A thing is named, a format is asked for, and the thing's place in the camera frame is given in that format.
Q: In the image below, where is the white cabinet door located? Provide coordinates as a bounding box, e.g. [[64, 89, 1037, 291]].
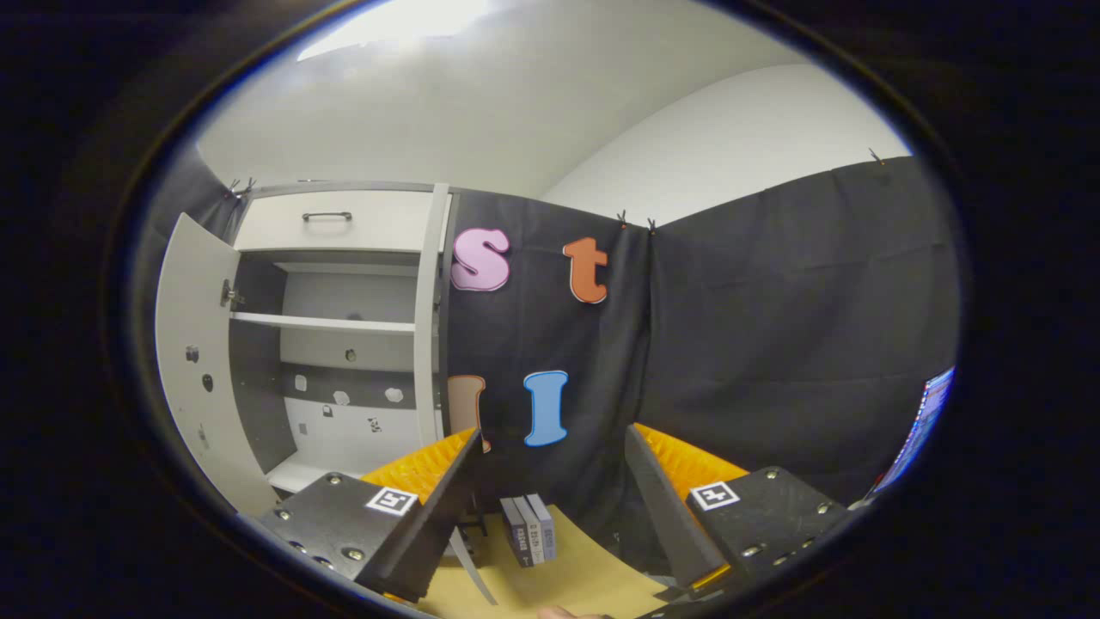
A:
[[415, 183, 454, 449], [155, 213, 281, 518]]

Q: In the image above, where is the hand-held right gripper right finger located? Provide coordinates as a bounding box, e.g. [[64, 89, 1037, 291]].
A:
[[624, 423, 849, 594]]

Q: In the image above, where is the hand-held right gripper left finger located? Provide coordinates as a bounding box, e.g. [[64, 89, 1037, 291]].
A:
[[256, 427, 485, 604]]

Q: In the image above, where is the computer screen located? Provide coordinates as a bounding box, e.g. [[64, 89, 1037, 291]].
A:
[[872, 365, 957, 500]]

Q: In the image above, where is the blue grey box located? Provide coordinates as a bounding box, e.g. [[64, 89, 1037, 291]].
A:
[[527, 493, 558, 561]]

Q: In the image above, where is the white strap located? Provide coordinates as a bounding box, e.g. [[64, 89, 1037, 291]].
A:
[[447, 527, 500, 608]]

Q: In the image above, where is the white cabinet drawer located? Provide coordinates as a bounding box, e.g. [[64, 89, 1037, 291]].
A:
[[234, 191, 436, 254]]

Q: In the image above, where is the white cabinet shelf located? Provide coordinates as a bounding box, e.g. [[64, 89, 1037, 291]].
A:
[[229, 311, 419, 335]]

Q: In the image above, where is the dark grey box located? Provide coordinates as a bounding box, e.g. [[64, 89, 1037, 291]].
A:
[[500, 497, 528, 569]]

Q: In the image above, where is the white and grey cabinet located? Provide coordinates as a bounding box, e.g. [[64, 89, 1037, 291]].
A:
[[225, 181, 456, 501]]

